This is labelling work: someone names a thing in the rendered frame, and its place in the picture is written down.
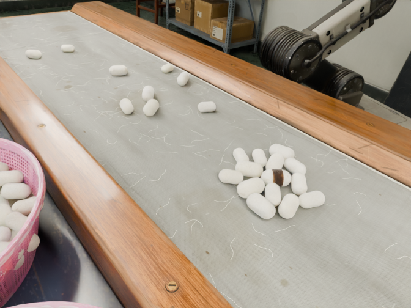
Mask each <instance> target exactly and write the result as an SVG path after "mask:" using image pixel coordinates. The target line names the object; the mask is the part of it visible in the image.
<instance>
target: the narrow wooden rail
mask: <svg viewBox="0 0 411 308"><path fill-rule="evenodd" d="M0 121H1V122H2V124H3V125H4V127H5V128H6V130H7V131H8V133H9V134H10V136H11V138H12V139H13V141H14V142H15V143H17V144H19V145H21V146H23V147H24V148H26V149H27V150H29V151H30V152H31V153H32V154H33V155H34V156H35V157H36V158H37V159H38V161H39V163H40V165H41V167H42V169H43V173H44V175H45V181H46V191H47V192H48V194H49V195H50V197H51V198H52V200H53V202H54V203H55V204H56V206H57V207H58V209H59V211H60V212H61V213H62V215H63V217H64V218H65V220H66V221H67V223H68V224H69V226H70V227H71V229H72V230H73V232H74V233H75V235H76V236H77V238H78V239H79V241H80V243H81V244H82V245H83V247H84V248H85V250H86V252H87V253H88V254H89V256H90V258H91V259H92V261H93V262H94V264H95V265H96V267H97V268H98V270H99V271H100V273H101V274H102V276H103V277H104V279H105V280H106V282H107V284H108V285H109V287H110V288H111V290H112V291H113V293H114V294H115V296H116V297H117V299H118V300H119V302H120V303H121V305H122V307H123V308H233V306H232V305H231V304H230V303H229V302H228V301H227V300H226V299H225V298H224V296H223V295H222V294H221V293H220V292H219V291H218V290H217V289H216V288H215V287H214V286H213V285H212V284H211V283H210V282H209V280H208V279H207V278H206V277H205V276H204V275H203V274H202V273H201V272H200V270H198V269H197V267H195V266H194V264H193V263H192V262H191V261H190V260H189V259H188V258H187V257H186V256H185V254H184V253H183V252H182V251H181V250H180V249H179V248H178V247H177V246H176V245H175V244H174V243H173V242H172V241H171V240H170V239H169V237H168V236H167V235H166V234H165V233H164V232H163V231H162V229H161V228H159V226H157V225H156V223H154V221H153V220H152V219H151V218H150V217H149V216H148V215H147V214H146V212H145V211H144V210H143V209H142V208H141V207H140V206H139V205H138V204H137V203H136V202H135V201H134V200H133V199H132V198H131V196H130V195H129V194H128V193H127V192H126V191H125V190H124V189H123V187H121V185H120V184H118V182H117V181H115V179H114V178H113V177H112V176H111V175H110V174H109V173H108V172H107V170H106V169H105V168H104V167H103V166H102V165H101V164H100V163H99V162H98V161H97V160H96V159H95V158H94V157H93V156H92V154H91V153H90V152H89V151H88V150H87V149H86V148H85V147H84V145H83V144H82V143H80V141H79V140H77V138H76V137H75V136H74V135H73V134H72V133H71V132H70V131H69V129H68V128H67V127H66V126H65V125H64V124H63V123H62V122H61V121H60V120H59V119H58V118H57V117H56V116H55V115H54V114H53V112H52V111H51V110H50V109H49V108H48V107H47V106H46V105H45V104H44V102H43V101H42V100H41V99H40V98H39V97H38V96H37V95H36V94H35V93H34V92H33V91H32V90H31V89H30V88H29V86H28V85H27V84H26V83H25V82H24V81H23V80H22V79H21V78H20V77H19V76H18V75H17V74H16V73H15V72H14V70H13V69H12V68H11V67H10V66H9V65H8V64H7V63H6V62H5V60H4V59H3V58H2V57H1V56H0Z"/></svg>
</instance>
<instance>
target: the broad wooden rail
mask: <svg viewBox="0 0 411 308"><path fill-rule="evenodd" d="M71 12H72V13H74V14H76V15H78V16H80V17H81V18H84V19H85V20H88V21H90V22H91V23H94V24H96V25H97V26H99V27H101V28H103V29H105V30H107V31H109V32H111V33H112V34H114V35H116V36H118V37H120V38H122V39H124V40H126V41H128V42H130V43H132V44H134V45H136V46H138V47H140V48H142V49H143V50H145V51H147V52H149V53H151V54H153V55H155V56H157V57H159V58H160V59H163V60H164V61H166V62H169V63H170V64H173V65H174V66H176V67H178V68H180V69H182V70H184V71H186V72H188V73H189V74H191V75H193V76H195V77H197V78H199V79H201V80H203V81H205V82H207V83H209V84H211V85H213V86H215V87H217V88H219V89H221V90H222V91H224V92H226V93H228V94H230V95H232V96H234V97H236V98H238V99H239V100H242V101H244V102H245V103H248V104H249V105H251V106H253V107H255V108H257V109H259V110H261V111H263V112H265V113H267V114H268V115H270V116H272V117H274V118H276V119H278V120H280V121H282V122H284V123H286V124H288V125H290V126H292V127H294V128H296V129H298V130H299V131H301V132H303V133H305V134H307V135H309V136H311V137H313V138H315V139H317V140H318V141H321V142H323V143H324V144H327V145H329V146H330V147H332V148H334V149H336V150H338V151H340V152H342V153H344V154H346V155H347V156H349V157H351V158H353V159H355V160H357V161H359V162H361V163H363V164H365V165H367V166H369V167H371V168H373V169H375V170H376V171H378V172H380V173H382V174H384V175H386V176H388V177H390V178H392V179H393V180H396V181H397V182H400V183H402V184H403V185H406V186H408V187H409V188H411V130H410V129H408V128H405V127H403V126H400V125H398V124H396V123H393V122H391V121H389V120H386V119H383V118H381V117H379V116H376V115H374V114H371V113H369V112H366V111H364V110H362V109H359V108H356V107H355V106H352V105H350V104H347V103H345V102H343V101H340V100H337V99H335V98H333V97H330V96H328V95H326V94H323V93H320V92H318V91H316V90H313V89H311V88H309V87H306V86H303V85H301V84H299V83H297V82H293V81H291V80H288V79H286V78H284V77H282V76H280V75H277V74H275V73H272V72H270V71H268V70H265V69H263V68H260V67H258V66H255V65H253V64H251V63H248V62H245V61H244V60H241V59H238V58H236V57H234V56H231V55H229V54H226V53H224V52H222V51H219V50H217V49H215V48H212V47H209V46H207V45H205V44H202V43H199V42H197V41H195V40H192V39H190V38H188V37H185V36H183V35H180V34H178V33H176V32H173V31H170V30H169V29H166V28H164V27H161V26H159V25H156V24H154V23H151V22H149V21H147V20H144V19H142V18H140V17H137V16H134V15H132V14H130V13H127V12H124V11H123V10H120V9H117V8H115V7H113V6H111V5H108V4H105V3H104V2H101V1H92V2H79V3H76V4H75V5H74V6H73V8H72V9H71Z"/></svg>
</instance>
